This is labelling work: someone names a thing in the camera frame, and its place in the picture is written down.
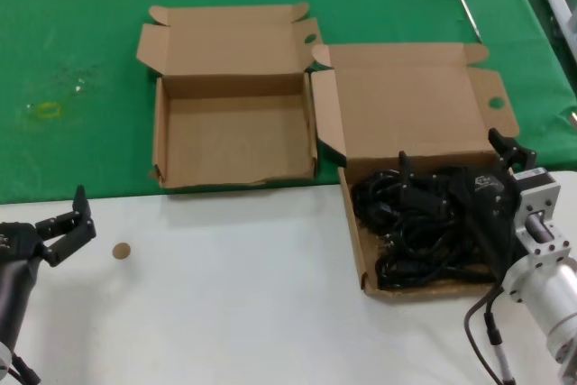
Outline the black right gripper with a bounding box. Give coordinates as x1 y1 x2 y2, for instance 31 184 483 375
398 127 537 280

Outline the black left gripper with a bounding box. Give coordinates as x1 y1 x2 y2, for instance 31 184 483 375
0 184 96 268

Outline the open brown cardboard box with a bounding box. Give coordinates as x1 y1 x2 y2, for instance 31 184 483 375
309 41 519 300
135 1 324 189

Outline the grey white flat bar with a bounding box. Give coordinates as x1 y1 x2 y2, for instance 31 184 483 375
543 0 577 60

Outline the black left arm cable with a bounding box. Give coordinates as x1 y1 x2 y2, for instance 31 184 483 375
0 348 44 385

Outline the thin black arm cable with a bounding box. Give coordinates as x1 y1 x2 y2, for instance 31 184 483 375
463 288 501 385

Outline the black cable with silver connector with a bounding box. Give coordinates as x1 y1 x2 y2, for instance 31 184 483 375
482 292 517 385

